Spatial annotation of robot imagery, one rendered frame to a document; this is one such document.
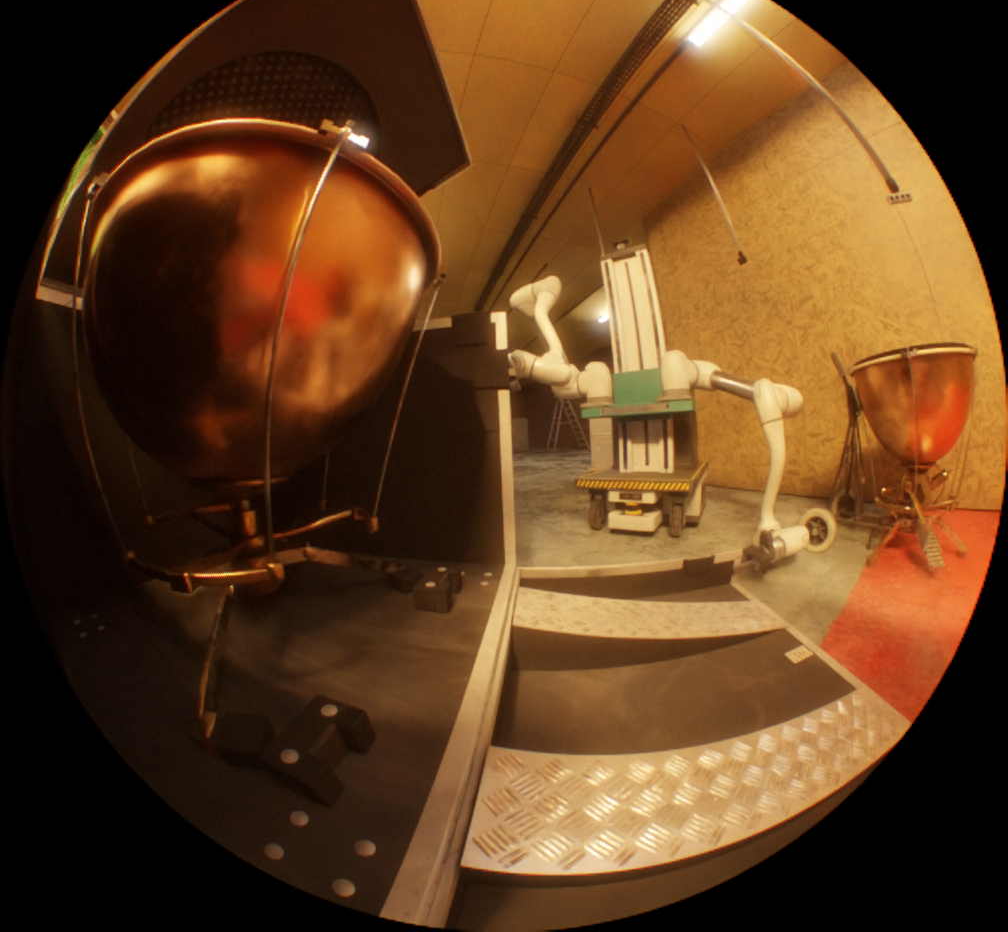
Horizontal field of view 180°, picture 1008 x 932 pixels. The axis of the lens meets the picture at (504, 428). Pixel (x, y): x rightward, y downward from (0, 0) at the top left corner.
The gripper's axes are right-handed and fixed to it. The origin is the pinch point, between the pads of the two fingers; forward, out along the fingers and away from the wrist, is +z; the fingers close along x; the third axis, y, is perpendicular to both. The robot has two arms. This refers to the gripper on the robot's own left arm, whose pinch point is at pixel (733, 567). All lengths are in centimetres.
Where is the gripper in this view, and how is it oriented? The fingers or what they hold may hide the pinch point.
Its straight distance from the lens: 126.4
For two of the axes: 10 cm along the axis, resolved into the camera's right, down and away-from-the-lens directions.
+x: 1.1, 0.2, 9.9
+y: 1.9, 9.8, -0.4
